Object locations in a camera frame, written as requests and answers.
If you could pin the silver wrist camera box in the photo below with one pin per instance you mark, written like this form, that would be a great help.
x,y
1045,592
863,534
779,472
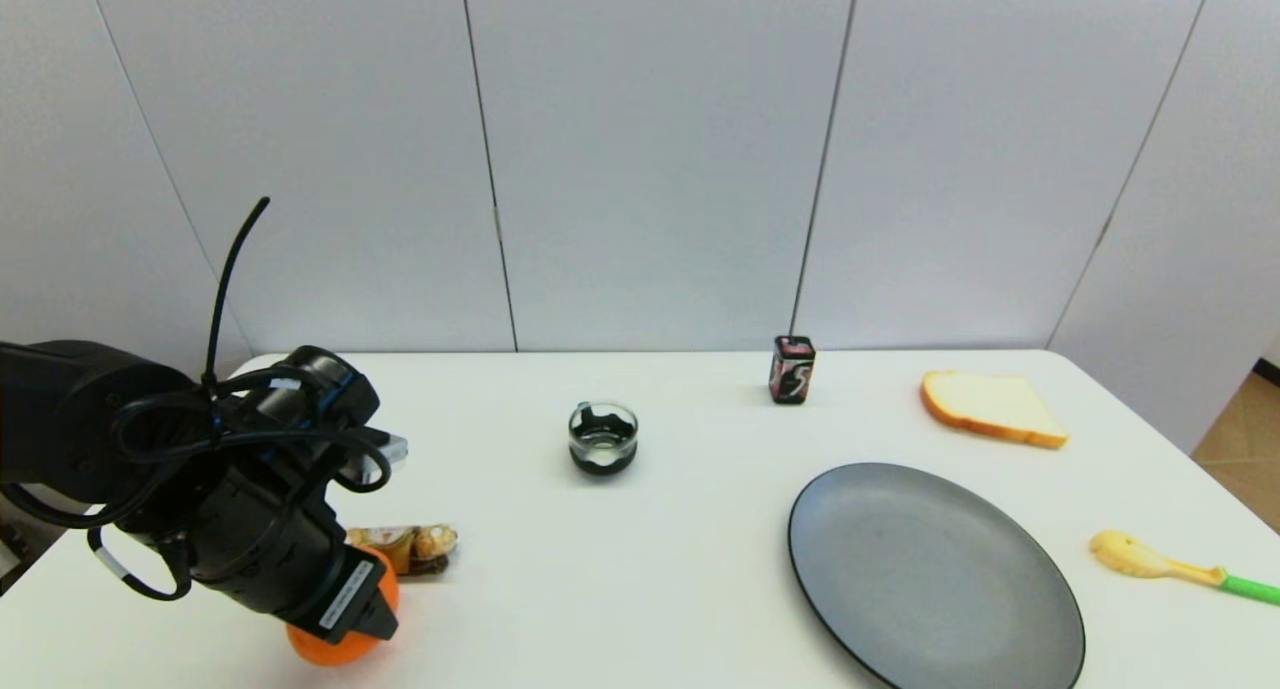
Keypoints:
x,y
387,451

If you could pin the grey round plate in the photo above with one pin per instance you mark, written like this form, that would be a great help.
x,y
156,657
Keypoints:
x,y
930,579

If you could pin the gold chocolate balls pack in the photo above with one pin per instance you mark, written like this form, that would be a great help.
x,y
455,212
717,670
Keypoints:
x,y
428,544

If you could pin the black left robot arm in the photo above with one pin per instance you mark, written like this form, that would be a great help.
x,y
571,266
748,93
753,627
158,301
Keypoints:
x,y
60,419

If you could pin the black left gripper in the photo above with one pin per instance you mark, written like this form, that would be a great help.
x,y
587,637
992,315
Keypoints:
x,y
260,544

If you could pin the white bread slice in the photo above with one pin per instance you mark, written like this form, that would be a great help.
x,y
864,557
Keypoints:
x,y
990,401

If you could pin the glass cup with black band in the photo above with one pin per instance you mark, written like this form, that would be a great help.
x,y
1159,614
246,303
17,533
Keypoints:
x,y
603,457

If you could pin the orange fruit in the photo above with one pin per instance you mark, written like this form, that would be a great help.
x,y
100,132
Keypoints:
x,y
330,651

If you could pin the small black pink tin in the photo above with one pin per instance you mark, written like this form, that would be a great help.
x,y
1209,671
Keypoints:
x,y
791,371

